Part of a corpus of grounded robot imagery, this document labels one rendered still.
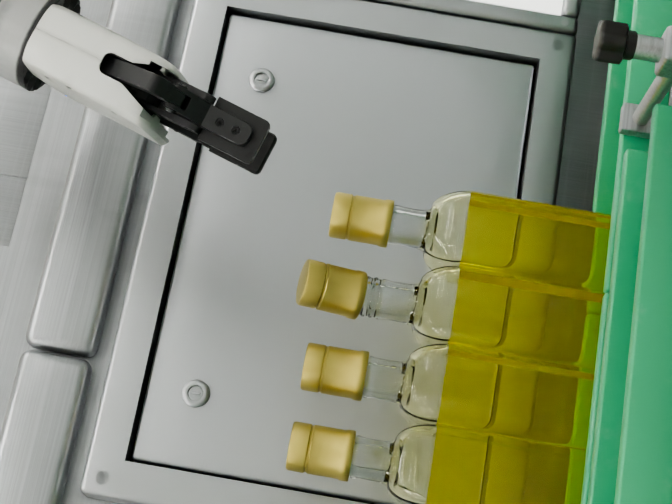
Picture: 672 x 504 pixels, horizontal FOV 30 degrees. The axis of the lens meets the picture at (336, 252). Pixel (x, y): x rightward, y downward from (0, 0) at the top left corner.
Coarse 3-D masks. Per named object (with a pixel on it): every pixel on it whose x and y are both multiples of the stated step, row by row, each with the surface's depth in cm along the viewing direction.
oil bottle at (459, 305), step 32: (416, 288) 89; (448, 288) 88; (480, 288) 88; (512, 288) 88; (544, 288) 88; (576, 288) 88; (416, 320) 88; (448, 320) 87; (480, 320) 87; (512, 320) 87; (544, 320) 87; (576, 320) 87; (512, 352) 87; (544, 352) 87; (576, 352) 87
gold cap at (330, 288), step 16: (304, 272) 89; (320, 272) 88; (336, 272) 89; (352, 272) 89; (304, 288) 88; (320, 288) 88; (336, 288) 88; (352, 288) 89; (304, 304) 89; (320, 304) 89; (336, 304) 89; (352, 304) 89
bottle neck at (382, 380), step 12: (372, 360) 88; (384, 360) 88; (372, 372) 87; (384, 372) 87; (396, 372) 87; (372, 384) 87; (384, 384) 87; (396, 384) 87; (372, 396) 88; (384, 396) 87; (396, 396) 87
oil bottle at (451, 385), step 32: (416, 352) 87; (448, 352) 86; (480, 352) 86; (416, 384) 86; (448, 384) 86; (480, 384) 86; (512, 384) 86; (544, 384) 86; (576, 384) 86; (416, 416) 86; (448, 416) 85; (480, 416) 85; (512, 416) 85; (544, 416) 85; (576, 416) 85; (576, 448) 86
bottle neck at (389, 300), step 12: (372, 288) 89; (384, 288) 89; (396, 288) 89; (408, 288) 89; (372, 300) 89; (384, 300) 89; (396, 300) 89; (408, 300) 89; (360, 312) 90; (372, 312) 89; (384, 312) 89; (396, 312) 89; (408, 312) 89
